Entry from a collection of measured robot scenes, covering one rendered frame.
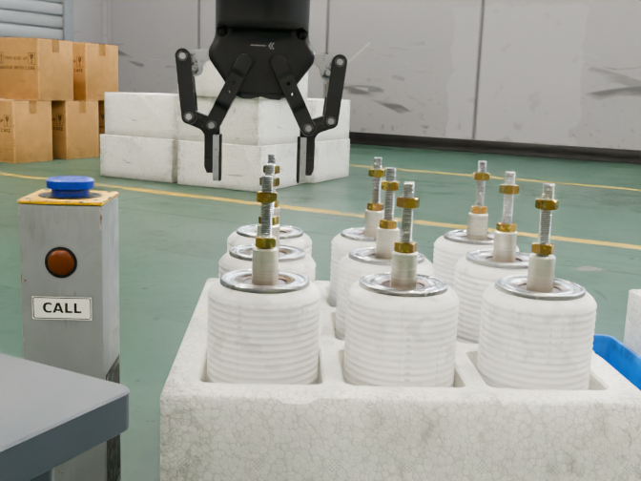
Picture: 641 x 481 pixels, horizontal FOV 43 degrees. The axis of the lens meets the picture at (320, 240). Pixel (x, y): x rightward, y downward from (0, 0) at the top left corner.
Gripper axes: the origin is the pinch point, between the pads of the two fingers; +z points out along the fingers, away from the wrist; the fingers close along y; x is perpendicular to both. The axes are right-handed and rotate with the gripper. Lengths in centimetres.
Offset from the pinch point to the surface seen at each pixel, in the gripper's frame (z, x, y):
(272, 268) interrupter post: 8.5, 1.0, -1.3
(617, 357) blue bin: 25, -26, -44
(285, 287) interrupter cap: 9.5, 3.4, -2.3
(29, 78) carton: -7, -352, 113
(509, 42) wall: -44, -495, -169
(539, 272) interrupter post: 8.2, 1.8, -23.8
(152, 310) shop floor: 35, -80, 19
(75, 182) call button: 2.2, -2.9, 15.5
